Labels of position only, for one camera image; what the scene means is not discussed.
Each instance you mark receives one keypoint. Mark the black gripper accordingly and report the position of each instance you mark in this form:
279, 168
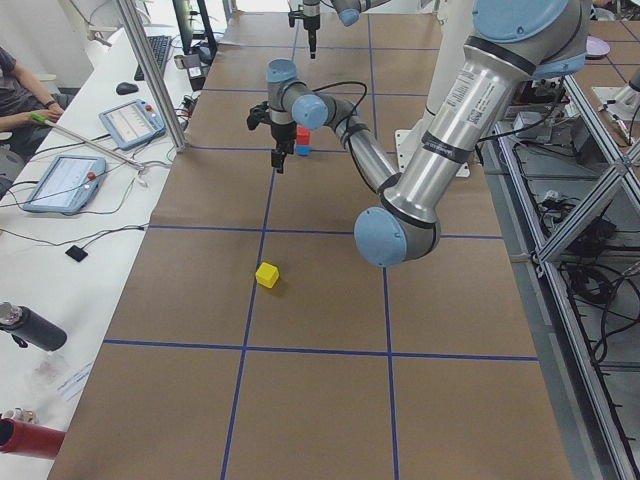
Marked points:
311, 23
281, 133

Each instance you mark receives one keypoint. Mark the blue block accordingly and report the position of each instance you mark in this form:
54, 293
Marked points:
302, 150

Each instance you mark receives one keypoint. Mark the red block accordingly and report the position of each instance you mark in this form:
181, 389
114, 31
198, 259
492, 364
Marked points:
303, 136

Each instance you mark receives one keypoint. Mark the yellow block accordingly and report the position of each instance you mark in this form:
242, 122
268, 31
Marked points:
267, 275

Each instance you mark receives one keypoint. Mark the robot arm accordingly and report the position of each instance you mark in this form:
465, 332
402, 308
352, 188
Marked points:
348, 11
488, 48

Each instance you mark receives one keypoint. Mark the far blue teach pendant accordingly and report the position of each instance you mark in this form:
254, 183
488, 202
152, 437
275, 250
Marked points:
132, 124

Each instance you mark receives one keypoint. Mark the blue teach pendant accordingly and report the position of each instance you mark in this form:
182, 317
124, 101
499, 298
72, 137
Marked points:
132, 124
67, 185

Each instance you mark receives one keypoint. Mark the black keyboard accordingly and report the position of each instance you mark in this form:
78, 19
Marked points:
160, 46

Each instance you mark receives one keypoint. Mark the black computer mouse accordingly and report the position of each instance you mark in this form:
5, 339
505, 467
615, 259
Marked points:
126, 88

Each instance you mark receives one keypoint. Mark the near blue teach pendant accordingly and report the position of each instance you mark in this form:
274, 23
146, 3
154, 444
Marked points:
67, 185

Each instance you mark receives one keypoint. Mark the small black square pad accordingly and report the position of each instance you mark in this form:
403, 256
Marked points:
76, 253

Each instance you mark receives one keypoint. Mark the seated person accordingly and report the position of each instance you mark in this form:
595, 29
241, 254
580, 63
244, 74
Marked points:
23, 95

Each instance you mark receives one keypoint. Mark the black water bottle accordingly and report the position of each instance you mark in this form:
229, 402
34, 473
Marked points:
29, 328

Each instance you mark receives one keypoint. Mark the red cylinder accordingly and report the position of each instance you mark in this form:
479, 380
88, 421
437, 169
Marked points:
30, 440

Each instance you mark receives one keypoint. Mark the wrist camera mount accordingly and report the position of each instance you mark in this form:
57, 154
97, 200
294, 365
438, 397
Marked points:
258, 114
294, 16

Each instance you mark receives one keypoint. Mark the metal rod green handle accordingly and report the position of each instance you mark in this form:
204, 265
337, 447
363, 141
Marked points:
42, 120

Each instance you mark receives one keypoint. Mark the white camera pedestal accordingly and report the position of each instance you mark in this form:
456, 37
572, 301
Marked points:
455, 19

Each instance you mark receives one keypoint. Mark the aluminium frame post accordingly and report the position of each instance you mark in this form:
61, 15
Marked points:
154, 78

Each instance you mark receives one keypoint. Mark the aluminium frame rack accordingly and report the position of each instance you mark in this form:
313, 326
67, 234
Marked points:
570, 199

